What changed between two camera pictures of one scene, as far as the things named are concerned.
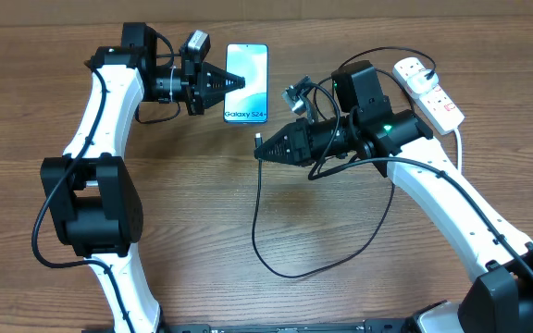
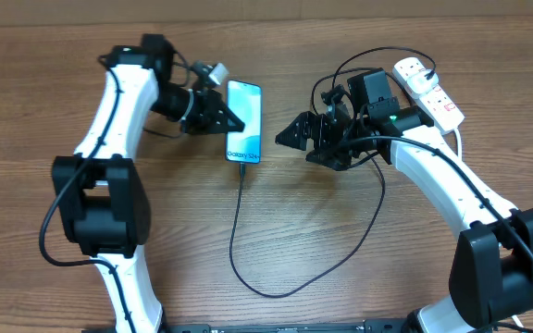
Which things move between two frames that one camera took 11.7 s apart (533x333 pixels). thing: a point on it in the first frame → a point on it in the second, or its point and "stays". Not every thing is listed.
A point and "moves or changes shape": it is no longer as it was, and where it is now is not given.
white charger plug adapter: (418, 83) stays
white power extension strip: (434, 106) stays
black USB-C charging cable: (258, 176) moves or changes shape
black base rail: (395, 325) stays
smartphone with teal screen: (249, 104) → (244, 99)
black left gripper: (197, 78) → (212, 105)
